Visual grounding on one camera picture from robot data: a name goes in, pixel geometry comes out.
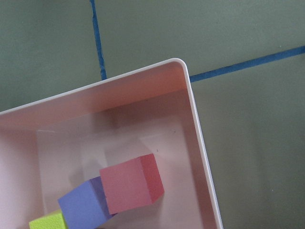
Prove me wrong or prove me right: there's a pink foam cube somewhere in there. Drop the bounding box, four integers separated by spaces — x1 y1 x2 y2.
100 154 164 214

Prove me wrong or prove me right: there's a purple foam cube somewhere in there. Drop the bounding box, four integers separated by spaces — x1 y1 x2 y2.
58 177 114 229

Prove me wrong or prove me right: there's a pink plastic bin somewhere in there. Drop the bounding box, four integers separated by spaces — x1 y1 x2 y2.
0 58 223 229

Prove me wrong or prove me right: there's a yellow foam cube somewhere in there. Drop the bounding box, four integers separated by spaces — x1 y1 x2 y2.
29 210 68 229

